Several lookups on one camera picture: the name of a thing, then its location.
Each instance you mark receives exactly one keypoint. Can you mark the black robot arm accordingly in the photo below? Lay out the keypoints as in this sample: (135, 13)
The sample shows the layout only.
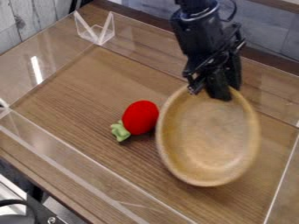
(210, 40)

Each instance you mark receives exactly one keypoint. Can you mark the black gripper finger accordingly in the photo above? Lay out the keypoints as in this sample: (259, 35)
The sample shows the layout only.
(217, 85)
(234, 71)

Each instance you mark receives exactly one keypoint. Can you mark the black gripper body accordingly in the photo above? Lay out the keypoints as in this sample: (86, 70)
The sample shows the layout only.
(207, 42)

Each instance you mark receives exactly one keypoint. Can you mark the black metal bracket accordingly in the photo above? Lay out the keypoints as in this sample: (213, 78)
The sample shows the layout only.
(43, 214)

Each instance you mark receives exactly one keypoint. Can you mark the red plush strawberry toy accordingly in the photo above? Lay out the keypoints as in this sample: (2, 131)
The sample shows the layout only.
(138, 120)

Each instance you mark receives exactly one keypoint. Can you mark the light wooden bowl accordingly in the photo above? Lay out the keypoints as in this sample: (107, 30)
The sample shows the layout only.
(207, 138)

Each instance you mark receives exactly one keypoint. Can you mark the clear acrylic corner bracket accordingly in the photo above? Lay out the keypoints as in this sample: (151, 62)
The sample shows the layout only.
(97, 34)

